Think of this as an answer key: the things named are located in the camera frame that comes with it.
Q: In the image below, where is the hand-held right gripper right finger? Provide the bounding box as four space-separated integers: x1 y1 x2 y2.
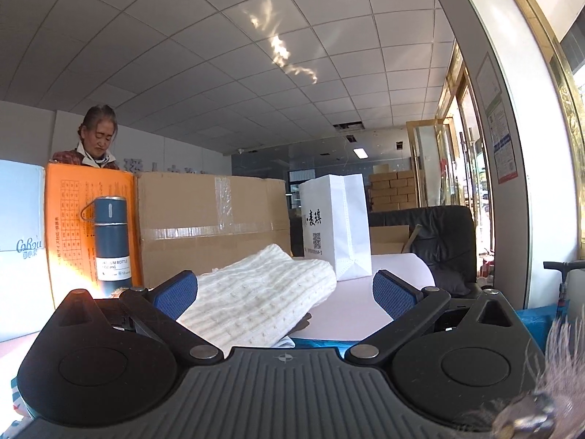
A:
345 270 526 367

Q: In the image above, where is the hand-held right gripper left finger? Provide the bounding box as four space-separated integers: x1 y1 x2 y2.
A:
43 271 224 367

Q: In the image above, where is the white knit sweater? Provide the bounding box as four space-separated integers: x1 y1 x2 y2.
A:
176 243 338 349

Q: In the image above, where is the flat cardboard box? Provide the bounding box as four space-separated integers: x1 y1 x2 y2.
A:
369 225 411 255

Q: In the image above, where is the wooden stick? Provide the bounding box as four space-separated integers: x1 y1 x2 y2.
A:
402 224 423 254

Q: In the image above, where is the black armchair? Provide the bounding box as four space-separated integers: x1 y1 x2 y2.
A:
369 205 480 296

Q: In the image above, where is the blue vacuum bottle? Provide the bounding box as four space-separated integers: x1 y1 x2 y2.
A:
80 196 134 298

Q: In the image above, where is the large taped cardboard box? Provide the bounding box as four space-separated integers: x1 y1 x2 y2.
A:
136 171 293 286

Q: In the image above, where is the white paper bag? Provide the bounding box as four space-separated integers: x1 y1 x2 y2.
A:
299 174 372 282

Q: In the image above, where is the blue printed cloth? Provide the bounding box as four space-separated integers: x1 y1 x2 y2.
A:
290 336 362 354

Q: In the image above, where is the stack of cardboard boxes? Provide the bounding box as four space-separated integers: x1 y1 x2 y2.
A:
368 170 418 212

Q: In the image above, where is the gold framed glass door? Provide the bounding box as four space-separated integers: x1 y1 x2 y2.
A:
406 116 458 209

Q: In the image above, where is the orange box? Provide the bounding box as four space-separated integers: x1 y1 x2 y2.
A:
44 163 144 303

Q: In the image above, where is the blue bag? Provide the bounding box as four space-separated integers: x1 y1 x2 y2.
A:
516 308 563 344

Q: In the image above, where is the white and blue box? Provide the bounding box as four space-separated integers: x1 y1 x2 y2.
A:
0 159 56 344

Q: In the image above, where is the grey fur cuff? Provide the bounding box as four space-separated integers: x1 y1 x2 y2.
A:
457 315 585 439

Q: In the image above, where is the black scooter handlebar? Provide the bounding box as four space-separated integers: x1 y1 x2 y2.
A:
543 260 585 316

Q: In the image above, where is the wall poster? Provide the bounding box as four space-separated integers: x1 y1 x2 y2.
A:
475 52 519 186

